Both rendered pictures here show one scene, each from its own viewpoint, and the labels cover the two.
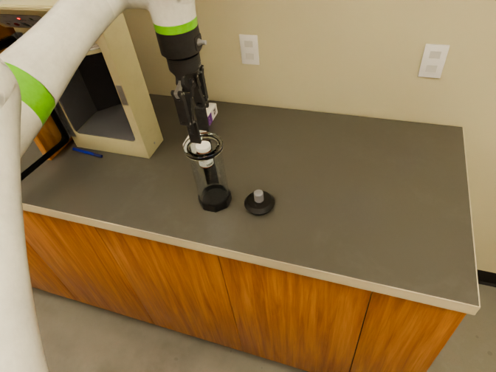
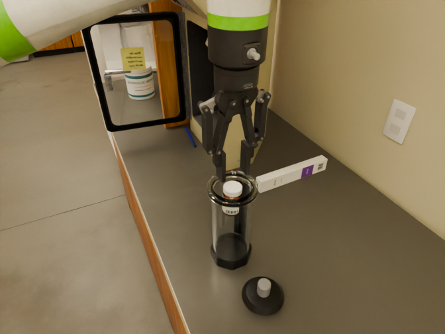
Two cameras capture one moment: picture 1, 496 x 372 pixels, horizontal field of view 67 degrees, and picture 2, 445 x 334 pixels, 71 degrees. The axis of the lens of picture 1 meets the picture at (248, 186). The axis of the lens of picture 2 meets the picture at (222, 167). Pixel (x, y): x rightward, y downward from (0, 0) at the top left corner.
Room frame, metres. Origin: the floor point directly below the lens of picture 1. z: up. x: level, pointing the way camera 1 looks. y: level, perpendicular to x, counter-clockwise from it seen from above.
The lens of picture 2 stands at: (0.41, -0.21, 1.59)
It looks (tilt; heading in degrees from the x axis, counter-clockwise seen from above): 37 degrees down; 41
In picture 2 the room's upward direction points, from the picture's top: straight up
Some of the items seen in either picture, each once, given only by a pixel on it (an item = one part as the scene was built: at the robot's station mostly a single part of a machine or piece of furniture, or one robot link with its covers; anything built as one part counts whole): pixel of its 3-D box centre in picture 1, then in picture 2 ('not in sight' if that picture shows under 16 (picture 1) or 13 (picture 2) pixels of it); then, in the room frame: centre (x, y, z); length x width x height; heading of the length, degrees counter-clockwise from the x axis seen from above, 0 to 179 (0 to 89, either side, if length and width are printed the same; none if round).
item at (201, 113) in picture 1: (202, 119); (245, 158); (0.84, 0.10, 1.23); 0.03 x 0.01 x 0.07; 66
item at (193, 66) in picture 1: (186, 71); (236, 88); (0.81, 0.11, 1.38); 0.08 x 0.07 x 0.09; 156
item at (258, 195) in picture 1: (259, 200); (263, 292); (0.76, -0.03, 0.97); 0.09 x 0.09 x 0.07
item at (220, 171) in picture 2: (193, 131); (220, 164); (0.79, 0.12, 1.23); 0.03 x 0.01 x 0.07; 66
